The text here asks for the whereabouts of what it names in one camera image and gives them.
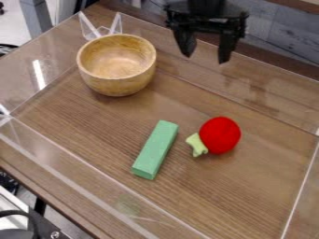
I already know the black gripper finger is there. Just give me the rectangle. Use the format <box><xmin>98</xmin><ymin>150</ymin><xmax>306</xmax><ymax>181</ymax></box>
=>
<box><xmin>218</xmin><ymin>32</ymin><xmax>239</xmax><ymax>63</ymax></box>
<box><xmin>174</xmin><ymin>28</ymin><xmax>198</xmax><ymax>57</ymax></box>

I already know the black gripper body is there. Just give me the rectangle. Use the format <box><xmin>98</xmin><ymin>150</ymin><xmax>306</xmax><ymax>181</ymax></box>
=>
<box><xmin>163</xmin><ymin>0</ymin><xmax>250</xmax><ymax>37</ymax></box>

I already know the red plush strawberry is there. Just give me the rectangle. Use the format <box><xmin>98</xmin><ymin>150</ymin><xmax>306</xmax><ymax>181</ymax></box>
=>
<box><xmin>186</xmin><ymin>117</ymin><xmax>242</xmax><ymax>157</ymax></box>

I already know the wooden bowl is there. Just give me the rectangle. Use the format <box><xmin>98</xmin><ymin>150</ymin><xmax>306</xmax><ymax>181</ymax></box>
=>
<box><xmin>77</xmin><ymin>34</ymin><xmax>158</xmax><ymax>97</ymax></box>

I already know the green rectangular block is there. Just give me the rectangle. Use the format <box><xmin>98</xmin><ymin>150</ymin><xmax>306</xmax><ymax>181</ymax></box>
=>
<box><xmin>131</xmin><ymin>120</ymin><xmax>179</xmax><ymax>180</ymax></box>

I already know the clear acrylic tray enclosure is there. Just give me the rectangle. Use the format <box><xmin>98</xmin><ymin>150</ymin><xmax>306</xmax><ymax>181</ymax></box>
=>
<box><xmin>0</xmin><ymin>16</ymin><xmax>319</xmax><ymax>239</ymax></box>

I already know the black metal bracket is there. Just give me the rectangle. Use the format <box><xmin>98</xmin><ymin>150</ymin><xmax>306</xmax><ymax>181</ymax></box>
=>
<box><xmin>29</xmin><ymin>209</ymin><xmax>71</xmax><ymax>239</ymax></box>

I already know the black cable bottom left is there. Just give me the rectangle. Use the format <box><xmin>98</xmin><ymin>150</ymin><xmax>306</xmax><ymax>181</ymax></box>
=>
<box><xmin>0</xmin><ymin>209</ymin><xmax>42</xmax><ymax>239</ymax></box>

